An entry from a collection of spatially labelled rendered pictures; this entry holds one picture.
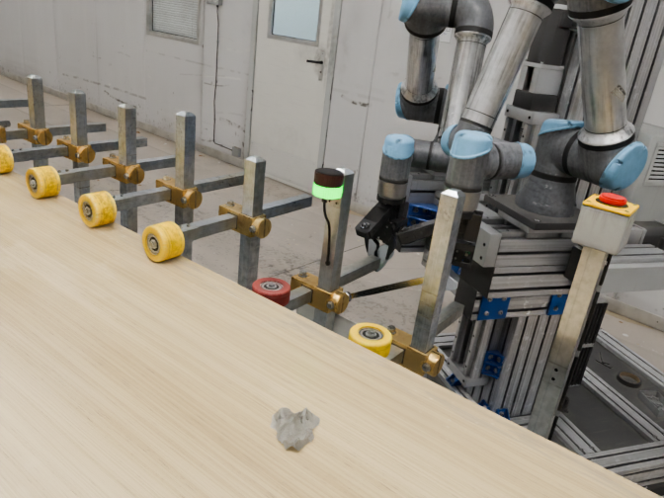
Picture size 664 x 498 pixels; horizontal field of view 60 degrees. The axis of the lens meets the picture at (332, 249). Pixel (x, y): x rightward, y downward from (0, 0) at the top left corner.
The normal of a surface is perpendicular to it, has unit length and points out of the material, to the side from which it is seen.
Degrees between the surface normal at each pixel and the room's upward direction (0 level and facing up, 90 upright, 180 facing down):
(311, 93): 90
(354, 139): 90
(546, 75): 90
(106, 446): 0
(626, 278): 90
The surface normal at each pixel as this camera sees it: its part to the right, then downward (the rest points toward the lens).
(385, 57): -0.65, 0.22
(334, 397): 0.12, -0.92
